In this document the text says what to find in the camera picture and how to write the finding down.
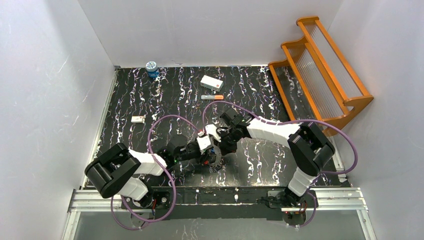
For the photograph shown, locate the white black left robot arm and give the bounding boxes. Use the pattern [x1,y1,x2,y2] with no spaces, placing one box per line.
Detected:
[84,133,221,201]

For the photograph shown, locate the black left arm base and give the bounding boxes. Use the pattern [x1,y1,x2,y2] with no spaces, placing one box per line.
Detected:
[132,186,173,210]

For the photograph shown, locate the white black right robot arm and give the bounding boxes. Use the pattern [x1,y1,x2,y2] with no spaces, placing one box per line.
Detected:
[206,108,335,203]

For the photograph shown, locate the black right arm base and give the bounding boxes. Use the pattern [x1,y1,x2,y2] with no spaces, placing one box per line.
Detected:
[256,190,319,228]

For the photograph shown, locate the white orange marker pen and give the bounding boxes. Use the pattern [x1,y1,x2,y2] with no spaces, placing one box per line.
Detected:
[200,95,224,101]

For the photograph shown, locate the white green small box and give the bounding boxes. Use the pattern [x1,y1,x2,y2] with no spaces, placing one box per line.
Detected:
[200,75,223,92]

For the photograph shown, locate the small white eraser block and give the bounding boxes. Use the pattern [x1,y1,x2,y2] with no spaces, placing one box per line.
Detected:
[131,116,145,124]

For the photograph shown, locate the blue jar with white lid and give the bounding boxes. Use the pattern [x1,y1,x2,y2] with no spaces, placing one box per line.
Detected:
[145,61,160,79]

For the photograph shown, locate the orange wooden tiered rack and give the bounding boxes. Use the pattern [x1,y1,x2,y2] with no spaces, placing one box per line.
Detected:
[268,16,374,130]

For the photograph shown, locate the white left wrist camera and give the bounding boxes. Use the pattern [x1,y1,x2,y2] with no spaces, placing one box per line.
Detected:
[196,135,213,154]

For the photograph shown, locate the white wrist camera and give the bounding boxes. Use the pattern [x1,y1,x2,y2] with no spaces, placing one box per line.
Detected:
[205,124,221,143]
[196,135,213,154]

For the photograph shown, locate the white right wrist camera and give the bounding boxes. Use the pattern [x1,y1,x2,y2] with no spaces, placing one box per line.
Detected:
[205,124,221,143]

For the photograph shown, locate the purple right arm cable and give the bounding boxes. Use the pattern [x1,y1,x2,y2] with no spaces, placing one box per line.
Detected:
[202,100,359,228]

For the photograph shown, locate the aluminium frame rail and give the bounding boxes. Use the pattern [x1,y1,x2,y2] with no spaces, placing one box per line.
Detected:
[67,187,369,213]

